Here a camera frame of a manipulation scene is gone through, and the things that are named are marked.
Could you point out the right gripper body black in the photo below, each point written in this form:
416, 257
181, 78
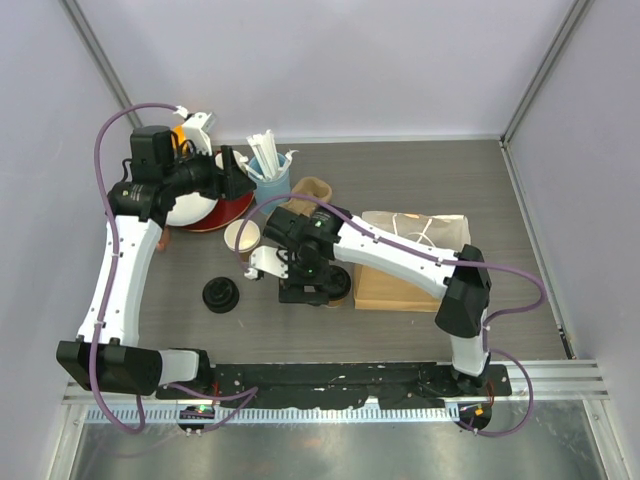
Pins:
304, 271

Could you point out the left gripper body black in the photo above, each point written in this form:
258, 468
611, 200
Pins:
198, 173

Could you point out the brown paper cups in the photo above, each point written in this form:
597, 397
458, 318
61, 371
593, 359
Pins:
245, 240

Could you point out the brown paper cup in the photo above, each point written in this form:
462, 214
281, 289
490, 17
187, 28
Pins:
335, 303

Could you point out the black lid stack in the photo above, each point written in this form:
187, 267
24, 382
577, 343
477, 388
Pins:
220, 295

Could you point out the brown paper bag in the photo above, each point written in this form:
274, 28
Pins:
376, 290

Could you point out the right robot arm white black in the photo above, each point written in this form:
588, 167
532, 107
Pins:
455, 278

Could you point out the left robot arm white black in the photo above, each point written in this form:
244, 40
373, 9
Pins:
105, 354

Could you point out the blue cup holder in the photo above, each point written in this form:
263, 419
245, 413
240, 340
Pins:
266, 189

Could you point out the red round tray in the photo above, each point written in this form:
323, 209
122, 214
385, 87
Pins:
224, 213

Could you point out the pale yellow mug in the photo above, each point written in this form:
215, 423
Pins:
219, 160

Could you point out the orange bowl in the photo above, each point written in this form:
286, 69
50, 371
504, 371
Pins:
178, 137

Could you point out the white wrapped straws bundle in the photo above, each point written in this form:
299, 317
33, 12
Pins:
267, 157

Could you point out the cardboard cup carrier front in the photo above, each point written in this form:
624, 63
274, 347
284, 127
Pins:
310, 187

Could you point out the white plate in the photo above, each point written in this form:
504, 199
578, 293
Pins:
190, 209

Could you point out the small white pink cup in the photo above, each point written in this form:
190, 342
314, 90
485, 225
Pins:
163, 241

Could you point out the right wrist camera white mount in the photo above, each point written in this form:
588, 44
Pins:
267, 260

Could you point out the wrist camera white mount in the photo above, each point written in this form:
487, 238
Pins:
196, 127
267, 260

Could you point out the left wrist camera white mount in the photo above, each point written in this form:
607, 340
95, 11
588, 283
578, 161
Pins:
196, 127

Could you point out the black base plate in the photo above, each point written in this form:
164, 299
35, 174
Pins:
338, 386

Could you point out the white slotted cable duct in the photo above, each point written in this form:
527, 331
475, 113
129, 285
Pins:
371, 412

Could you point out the aluminium rail frame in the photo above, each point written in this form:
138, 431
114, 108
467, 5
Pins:
542, 380

